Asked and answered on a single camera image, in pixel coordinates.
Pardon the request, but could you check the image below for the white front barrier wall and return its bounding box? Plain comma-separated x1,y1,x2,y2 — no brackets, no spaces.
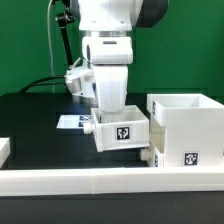
0,166,224,197

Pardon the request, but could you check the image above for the white front drawer tray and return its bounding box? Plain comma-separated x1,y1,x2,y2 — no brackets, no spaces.
140,141,164,167

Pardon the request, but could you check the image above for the white thin cable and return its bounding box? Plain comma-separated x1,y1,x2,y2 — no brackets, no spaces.
46,0,56,94

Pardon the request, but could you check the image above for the black cable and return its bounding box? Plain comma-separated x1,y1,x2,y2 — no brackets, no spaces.
18,74,68,94

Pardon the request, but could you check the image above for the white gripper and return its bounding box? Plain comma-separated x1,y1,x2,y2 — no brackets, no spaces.
94,65,128,113

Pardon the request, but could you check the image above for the white left barrier wall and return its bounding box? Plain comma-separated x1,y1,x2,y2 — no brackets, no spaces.
0,138,10,168

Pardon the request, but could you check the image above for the white drawer cabinet box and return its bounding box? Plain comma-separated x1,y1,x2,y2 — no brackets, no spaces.
147,94,224,167

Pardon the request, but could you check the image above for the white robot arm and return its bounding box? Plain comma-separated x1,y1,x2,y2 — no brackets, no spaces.
65,0,169,113

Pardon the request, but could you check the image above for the white barrier wall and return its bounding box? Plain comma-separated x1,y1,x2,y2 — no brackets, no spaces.
0,138,10,168
0,166,224,197

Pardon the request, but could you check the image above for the white marker tag sheet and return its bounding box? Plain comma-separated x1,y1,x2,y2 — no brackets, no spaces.
56,115,91,129

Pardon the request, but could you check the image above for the white drawer tray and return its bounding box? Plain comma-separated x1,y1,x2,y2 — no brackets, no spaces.
140,141,164,167
83,105,150,152

